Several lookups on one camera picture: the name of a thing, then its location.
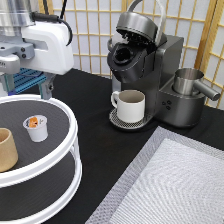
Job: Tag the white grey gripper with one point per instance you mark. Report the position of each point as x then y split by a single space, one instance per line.
43 47

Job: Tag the white coffee pod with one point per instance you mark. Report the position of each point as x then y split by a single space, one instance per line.
36 127

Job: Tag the grey pod coffee machine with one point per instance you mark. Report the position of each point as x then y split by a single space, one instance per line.
141 57

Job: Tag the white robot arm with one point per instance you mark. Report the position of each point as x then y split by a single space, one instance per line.
15 14

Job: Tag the tan wooden cup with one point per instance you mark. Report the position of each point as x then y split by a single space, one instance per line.
8 151

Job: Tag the white two-tier round shelf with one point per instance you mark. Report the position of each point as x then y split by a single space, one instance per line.
48 173

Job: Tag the white ceramic mug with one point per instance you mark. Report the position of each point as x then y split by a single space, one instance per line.
130 105

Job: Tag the steel milk frother jug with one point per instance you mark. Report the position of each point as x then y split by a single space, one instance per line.
189 80

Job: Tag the grey woven placemat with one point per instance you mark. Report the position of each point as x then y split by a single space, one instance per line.
172 180

